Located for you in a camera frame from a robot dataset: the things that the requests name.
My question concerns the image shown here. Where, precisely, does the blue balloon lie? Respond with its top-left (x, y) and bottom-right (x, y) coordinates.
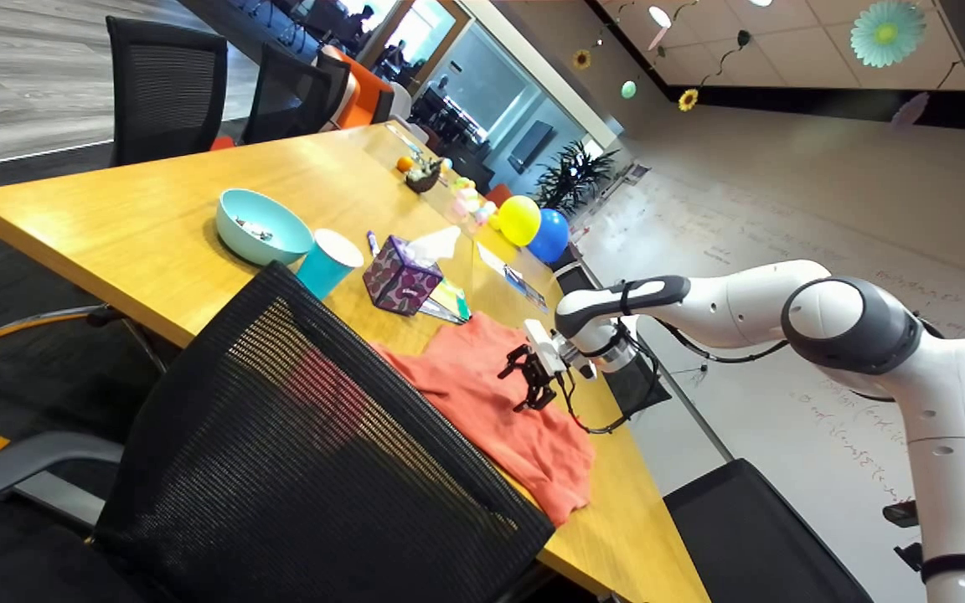
top-left (527, 205), bottom-right (575, 271)

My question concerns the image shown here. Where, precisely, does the teal flower ceiling decoration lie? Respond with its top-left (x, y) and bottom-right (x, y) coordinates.
top-left (844, 0), bottom-right (932, 69)

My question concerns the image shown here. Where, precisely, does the purple tissue box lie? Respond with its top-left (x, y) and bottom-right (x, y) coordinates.
top-left (357, 224), bottom-right (467, 320)

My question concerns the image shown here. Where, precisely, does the teal cup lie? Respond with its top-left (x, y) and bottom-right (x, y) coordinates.
top-left (294, 224), bottom-right (370, 305)

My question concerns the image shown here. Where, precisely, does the yellow balloon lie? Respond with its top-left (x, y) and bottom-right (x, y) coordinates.
top-left (490, 189), bottom-right (546, 252)

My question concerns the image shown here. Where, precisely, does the black camera on stand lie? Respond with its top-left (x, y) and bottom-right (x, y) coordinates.
top-left (877, 494), bottom-right (929, 577)

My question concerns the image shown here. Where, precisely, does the dark potted plant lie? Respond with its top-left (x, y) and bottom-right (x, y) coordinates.
top-left (534, 139), bottom-right (623, 217)

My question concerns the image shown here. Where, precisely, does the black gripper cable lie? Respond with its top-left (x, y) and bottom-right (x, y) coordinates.
top-left (554, 338), bottom-right (645, 438)

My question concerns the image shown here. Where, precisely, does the black chair seat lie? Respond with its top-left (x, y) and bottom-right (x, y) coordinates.
top-left (659, 455), bottom-right (877, 603)

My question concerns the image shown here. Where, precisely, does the dark figurine with orange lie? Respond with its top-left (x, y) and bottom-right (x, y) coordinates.
top-left (391, 151), bottom-right (450, 198)

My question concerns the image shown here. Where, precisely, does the black high-back chair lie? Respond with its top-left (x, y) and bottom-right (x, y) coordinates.
top-left (104, 12), bottom-right (232, 170)
top-left (239, 42), bottom-right (351, 148)

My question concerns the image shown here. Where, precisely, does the curved table leg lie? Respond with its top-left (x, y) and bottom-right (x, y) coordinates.
top-left (0, 300), bottom-right (123, 377)

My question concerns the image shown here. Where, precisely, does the orange chair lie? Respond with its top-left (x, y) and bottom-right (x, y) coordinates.
top-left (328, 45), bottom-right (400, 133)

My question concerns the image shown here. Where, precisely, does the teal bowl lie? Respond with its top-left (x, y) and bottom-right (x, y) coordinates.
top-left (210, 184), bottom-right (318, 271)

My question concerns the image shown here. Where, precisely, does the peach sweatshirt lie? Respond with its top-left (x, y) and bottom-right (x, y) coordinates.
top-left (378, 309), bottom-right (598, 533)

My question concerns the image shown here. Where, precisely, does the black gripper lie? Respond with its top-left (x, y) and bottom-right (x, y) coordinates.
top-left (497, 338), bottom-right (563, 416)

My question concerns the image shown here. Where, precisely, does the black mesh office chair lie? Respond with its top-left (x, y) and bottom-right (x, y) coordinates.
top-left (0, 261), bottom-right (561, 603)

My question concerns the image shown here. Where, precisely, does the white printed card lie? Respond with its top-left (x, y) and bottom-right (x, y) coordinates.
top-left (497, 259), bottom-right (554, 309)

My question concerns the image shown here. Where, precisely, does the teal snack packet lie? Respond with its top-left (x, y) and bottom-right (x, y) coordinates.
top-left (424, 278), bottom-right (480, 327)

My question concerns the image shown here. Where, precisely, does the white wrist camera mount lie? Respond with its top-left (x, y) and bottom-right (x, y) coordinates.
top-left (518, 315), bottom-right (575, 381)

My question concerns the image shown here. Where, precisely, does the blue upholstered bench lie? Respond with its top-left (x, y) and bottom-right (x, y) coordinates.
top-left (181, 0), bottom-right (324, 66)

